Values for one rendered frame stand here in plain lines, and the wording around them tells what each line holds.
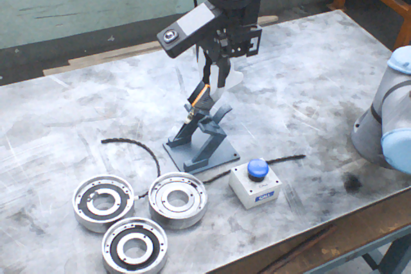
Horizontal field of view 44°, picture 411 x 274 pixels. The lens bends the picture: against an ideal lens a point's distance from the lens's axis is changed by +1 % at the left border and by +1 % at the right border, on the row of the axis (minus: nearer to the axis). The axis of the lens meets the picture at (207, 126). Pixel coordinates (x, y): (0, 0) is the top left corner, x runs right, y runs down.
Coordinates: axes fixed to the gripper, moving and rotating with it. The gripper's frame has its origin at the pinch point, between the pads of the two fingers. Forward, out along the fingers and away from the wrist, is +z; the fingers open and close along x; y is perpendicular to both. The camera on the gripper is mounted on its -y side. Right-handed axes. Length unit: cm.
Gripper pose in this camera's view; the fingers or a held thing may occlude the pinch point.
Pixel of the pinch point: (207, 91)
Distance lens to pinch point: 92.7
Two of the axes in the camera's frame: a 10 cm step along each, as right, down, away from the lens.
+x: -4.8, -6.4, 6.1
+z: -0.7, 7.2, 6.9
